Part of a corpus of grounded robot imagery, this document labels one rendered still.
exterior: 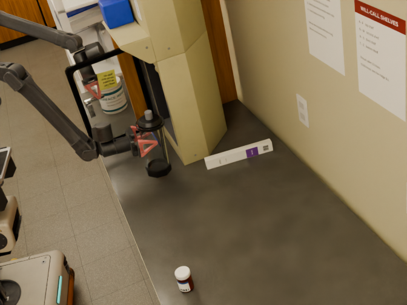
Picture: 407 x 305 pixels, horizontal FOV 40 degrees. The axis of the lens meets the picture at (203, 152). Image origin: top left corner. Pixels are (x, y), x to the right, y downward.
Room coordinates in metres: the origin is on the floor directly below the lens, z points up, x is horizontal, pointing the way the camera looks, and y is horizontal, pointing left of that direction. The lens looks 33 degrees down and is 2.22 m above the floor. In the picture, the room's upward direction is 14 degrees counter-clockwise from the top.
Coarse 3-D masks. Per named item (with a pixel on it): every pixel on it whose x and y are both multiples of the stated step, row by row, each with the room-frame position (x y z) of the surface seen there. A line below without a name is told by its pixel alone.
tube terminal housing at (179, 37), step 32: (128, 0) 2.14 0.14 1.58; (160, 0) 1.92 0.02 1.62; (192, 0) 2.04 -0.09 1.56; (160, 32) 1.91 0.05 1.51; (192, 32) 2.00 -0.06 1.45; (160, 64) 1.91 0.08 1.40; (192, 64) 1.96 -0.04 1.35; (192, 96) 1.93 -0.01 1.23; (192, 128) 1.92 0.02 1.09; (224, 128) 2.08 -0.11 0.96; (192, 160) 1.91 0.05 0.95
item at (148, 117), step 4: (144, 112) 1.85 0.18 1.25; (148, 112) 1.84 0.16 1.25; (144, 116) 1.87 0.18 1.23; (148, 116) 1.83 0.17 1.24; (152, 116) 1.84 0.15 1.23; (156, 116) 1.85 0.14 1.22; (140, 120) 1.84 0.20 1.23; (144, 120) 1.83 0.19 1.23; (148, 120) 1.83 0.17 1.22; (152, 120) 1.83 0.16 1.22; (156, 120) 1.82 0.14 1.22; (160, 120) 1.83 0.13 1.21; (140, 124) 1.83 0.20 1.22; (144, 124) 1.81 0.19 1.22; (148, 124) 1.81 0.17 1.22; (152, 124) 1.81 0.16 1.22; (156, 124) 1.81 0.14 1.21
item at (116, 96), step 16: (96, 64) 2.14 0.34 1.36; (112, 64) 2.16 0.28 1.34; (128, 64) 2.18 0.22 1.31; (80, 80) 2.11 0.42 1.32; (96, 80) 2.14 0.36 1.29; (112, 80) 2.16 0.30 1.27; (128, 80) 2.18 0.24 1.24; (80, 96) 2.11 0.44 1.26; (96, 96) 2.13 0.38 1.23; (112, 96) 2.15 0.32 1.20; (128, 96) 2.17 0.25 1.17; (96, 112) 2.12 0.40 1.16; (112, 112) 2.14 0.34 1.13; (128, 112) 2.16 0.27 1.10; (112, 128) 2.13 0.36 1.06; (128, 128) 2.16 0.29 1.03
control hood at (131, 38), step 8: (104, 24) 2.15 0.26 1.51; (128, 24) 2.08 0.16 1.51; (136, 24) 2.06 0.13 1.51; (112, 32) 2.04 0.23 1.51; (120, 32) 2.02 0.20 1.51; (128, 32) 2.00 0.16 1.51; (136, 32) 1.98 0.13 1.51; (144, 32) 1.96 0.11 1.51; (120, 40) 1.94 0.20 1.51; (128, 40) 1.92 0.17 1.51; (136, 40) 1.90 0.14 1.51; (144, 40) 1.90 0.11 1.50; (120, 48) 1.89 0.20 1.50; (128, 48) 1.88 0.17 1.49; (136, 48) 1.89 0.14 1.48; (144, 48) 1.90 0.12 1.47; (152, 48) 1.90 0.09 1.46; (136, 56) 1.89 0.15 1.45; (144, 56) 1.90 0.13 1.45; (152, 56) 1.90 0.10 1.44
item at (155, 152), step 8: (144, 128) 1.80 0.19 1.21; (152, 128) 1.79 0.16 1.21; (160, 128) 1.82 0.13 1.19; (144, 136) 1.81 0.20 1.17; (152, 136) 1.80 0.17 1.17; (160, 136) 1.81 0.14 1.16; (144, 144) 1.82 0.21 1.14; (152, 144) 1.80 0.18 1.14; (160, 144) 1.81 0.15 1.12; (152, 152) 1.80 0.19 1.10; (160, 152) 1.81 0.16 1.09; (152, 160) 1.80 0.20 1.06; (160, 160) 1.80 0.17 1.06; (168, 160) 1.84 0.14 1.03; (152, 168) 1.81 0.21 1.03; (160, 168) 1.80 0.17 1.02
